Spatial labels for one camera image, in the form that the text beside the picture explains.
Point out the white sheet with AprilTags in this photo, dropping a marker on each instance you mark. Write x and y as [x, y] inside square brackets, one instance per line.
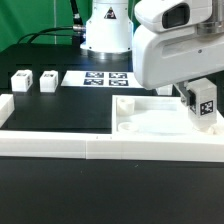
[100, 79]

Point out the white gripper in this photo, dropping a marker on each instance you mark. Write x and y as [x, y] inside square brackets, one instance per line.
[177, 40]

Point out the white U-shaped obstacle wall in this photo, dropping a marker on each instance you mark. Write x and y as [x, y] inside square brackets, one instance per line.
[205, 148]

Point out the white square tabletop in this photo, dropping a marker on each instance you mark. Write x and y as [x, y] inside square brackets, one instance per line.
[148, 115]

